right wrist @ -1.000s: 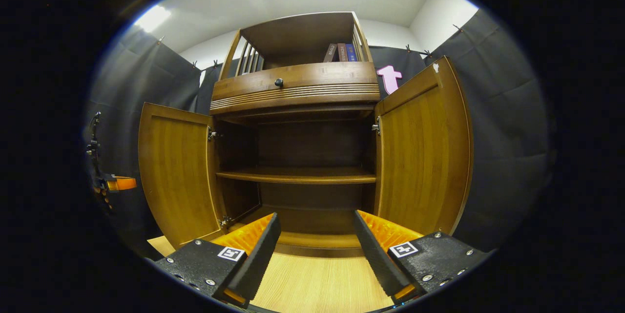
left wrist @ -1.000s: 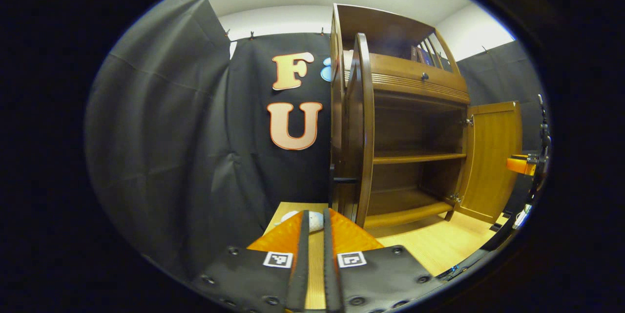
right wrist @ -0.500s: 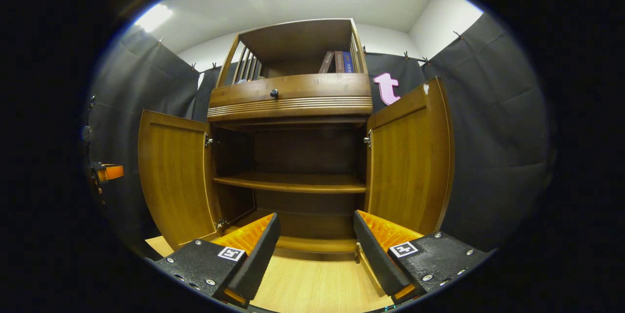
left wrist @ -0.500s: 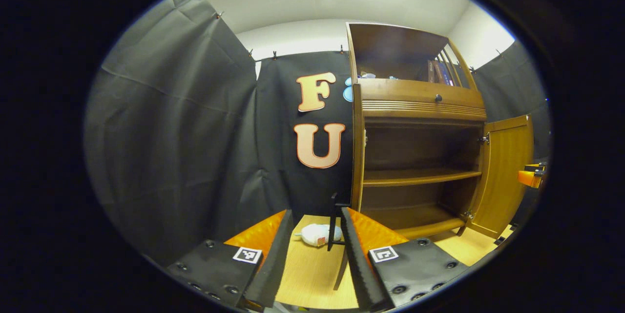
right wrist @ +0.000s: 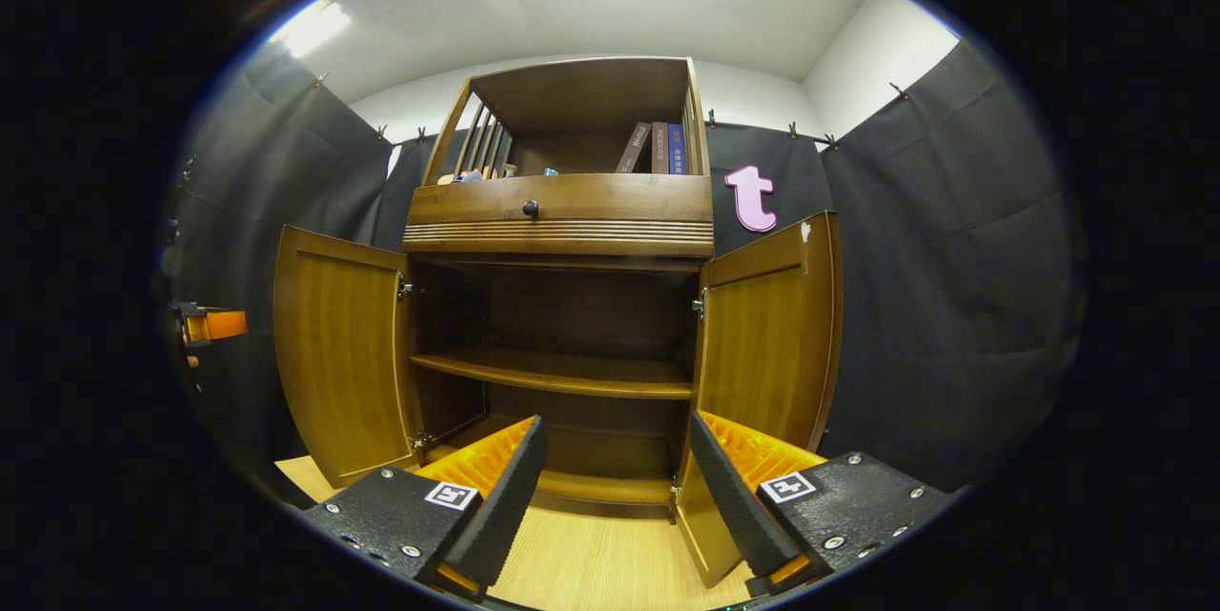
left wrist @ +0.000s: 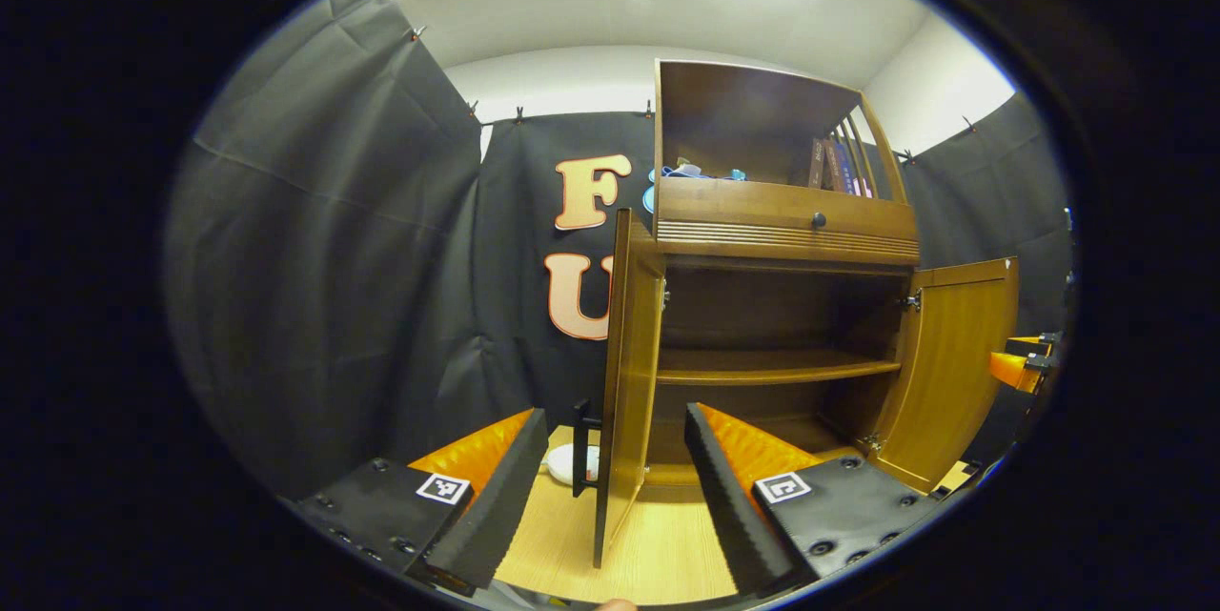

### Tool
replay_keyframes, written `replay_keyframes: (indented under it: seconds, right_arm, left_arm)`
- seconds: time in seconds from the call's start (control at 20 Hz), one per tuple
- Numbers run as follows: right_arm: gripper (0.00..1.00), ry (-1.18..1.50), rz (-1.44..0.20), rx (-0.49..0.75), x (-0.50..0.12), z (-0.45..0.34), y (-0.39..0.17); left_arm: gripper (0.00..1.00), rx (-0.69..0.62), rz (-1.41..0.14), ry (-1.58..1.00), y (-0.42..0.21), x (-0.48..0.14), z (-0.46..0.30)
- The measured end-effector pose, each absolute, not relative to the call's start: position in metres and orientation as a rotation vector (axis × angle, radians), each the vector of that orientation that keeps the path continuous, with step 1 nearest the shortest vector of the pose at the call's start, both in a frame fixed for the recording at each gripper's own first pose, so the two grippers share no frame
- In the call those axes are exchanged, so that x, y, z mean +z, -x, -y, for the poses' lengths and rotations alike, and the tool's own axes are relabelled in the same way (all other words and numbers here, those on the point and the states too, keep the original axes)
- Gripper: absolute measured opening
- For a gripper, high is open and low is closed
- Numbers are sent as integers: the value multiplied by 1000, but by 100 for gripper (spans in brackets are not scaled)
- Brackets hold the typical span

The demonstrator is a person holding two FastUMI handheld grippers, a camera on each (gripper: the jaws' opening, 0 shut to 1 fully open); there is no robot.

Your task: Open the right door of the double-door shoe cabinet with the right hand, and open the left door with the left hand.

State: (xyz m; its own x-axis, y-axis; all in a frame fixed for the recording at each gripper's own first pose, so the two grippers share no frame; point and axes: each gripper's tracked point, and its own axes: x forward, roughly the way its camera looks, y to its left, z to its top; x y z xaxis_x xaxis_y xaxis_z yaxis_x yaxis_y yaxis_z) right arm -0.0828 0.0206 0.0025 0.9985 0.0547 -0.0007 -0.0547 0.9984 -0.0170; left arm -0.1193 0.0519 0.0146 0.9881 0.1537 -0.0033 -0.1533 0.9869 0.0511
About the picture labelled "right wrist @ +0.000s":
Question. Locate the pale blue cloth bundle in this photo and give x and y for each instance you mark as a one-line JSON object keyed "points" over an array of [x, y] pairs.
{"points": [[467, 176]]}

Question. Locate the black backdrop cloth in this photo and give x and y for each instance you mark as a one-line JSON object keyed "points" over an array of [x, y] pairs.
{"points": [[953, 306]]}

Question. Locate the ceiling light panel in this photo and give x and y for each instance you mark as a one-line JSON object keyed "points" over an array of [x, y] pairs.
{"points": [[315, 28]]}

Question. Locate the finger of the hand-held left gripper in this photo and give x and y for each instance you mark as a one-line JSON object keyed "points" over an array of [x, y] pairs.
{"points": [[224, 325]]}

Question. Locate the wooden drawer with black knob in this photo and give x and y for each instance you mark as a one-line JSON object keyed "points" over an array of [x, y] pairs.
{"points": [[610, 201]]}

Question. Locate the wooden shoe cabinet door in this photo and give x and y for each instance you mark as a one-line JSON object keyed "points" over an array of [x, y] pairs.
{"points": [[762, 354], [334, 354]]}

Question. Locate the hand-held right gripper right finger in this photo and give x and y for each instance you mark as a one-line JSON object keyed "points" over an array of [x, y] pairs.
{"points": [[734, 506]]}

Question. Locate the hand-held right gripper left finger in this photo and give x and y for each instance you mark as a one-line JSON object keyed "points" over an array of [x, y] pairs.
{"points": [[500, 516]]}

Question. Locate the blue book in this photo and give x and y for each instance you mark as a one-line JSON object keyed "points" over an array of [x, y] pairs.
{"points": [[677, 150]]}

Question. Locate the leaning brown book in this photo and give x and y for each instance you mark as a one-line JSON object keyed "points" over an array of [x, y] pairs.
{"points": [[635, 149]]}

